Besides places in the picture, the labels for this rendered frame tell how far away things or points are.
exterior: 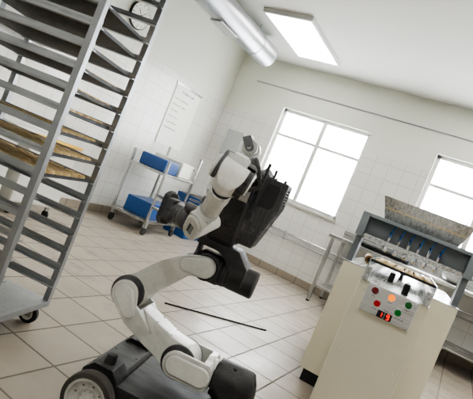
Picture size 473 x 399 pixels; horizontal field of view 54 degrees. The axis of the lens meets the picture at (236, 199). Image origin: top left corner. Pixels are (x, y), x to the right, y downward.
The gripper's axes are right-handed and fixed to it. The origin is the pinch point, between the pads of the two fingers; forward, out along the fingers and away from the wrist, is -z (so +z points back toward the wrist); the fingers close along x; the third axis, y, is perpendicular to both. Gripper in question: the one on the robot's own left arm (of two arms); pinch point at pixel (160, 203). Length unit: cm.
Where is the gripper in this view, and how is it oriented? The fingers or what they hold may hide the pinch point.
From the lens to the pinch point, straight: 173.4
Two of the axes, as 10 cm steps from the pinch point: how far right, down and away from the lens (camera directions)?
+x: 3.8, -9.3, -0.4
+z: 7.0, 3.1, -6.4
